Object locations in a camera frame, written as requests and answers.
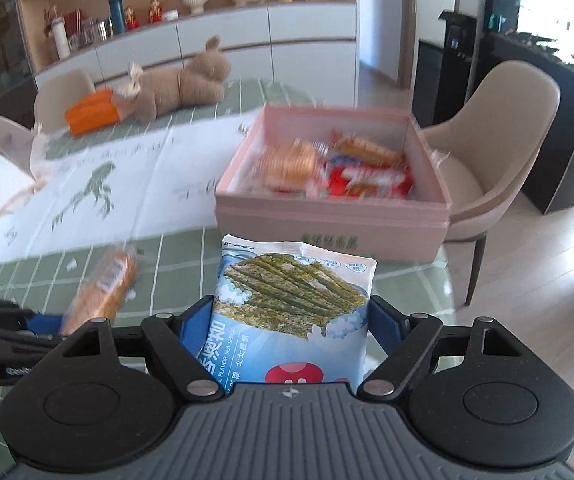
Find long bread loaf pack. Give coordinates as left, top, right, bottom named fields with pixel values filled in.
left=60, top=246, right=138, bottom=336

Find blue seaweed snack bag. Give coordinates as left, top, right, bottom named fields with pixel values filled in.
left=198, top=235, right=377, bottom=390

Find red meat snack bag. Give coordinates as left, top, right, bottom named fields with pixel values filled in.
left=308, top=156, right=415, bottom=200

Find biscuit pack red ends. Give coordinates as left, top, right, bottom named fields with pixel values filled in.
left=331, top=130, right=406, bottom=169

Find round bread bun pack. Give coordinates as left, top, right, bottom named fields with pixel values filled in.
left=253, top=139, right=320, bottom=193

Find white printed table runner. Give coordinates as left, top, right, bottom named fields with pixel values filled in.
left=0, top=107, right=259, bottom=263

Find pink cardboard box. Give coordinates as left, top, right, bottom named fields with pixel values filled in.
left=215, top=106, right=451, bottom=262

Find beige dining chair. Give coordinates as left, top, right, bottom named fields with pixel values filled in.
left=421, top=61, right=560, bottom=307

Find orange tissue pouch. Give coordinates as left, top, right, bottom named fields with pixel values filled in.
left=64, top=88, right=121, bottom=138

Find beige chair left side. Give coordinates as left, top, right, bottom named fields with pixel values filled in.
left=34, top=68, right=95, bottom=134

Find brown plush rabbit toy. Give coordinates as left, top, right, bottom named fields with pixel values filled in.
left=114, top=36, right=232, bottom=122

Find black water dispenser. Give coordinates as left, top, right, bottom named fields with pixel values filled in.
left=412, top=10, right=477, bottom=128

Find white tumbler bottle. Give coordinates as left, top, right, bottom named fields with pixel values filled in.
left=52, top=16, right=71, bottom=60

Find teal thermos bottle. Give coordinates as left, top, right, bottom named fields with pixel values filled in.
left=108, top=0, right=126, bottom=36

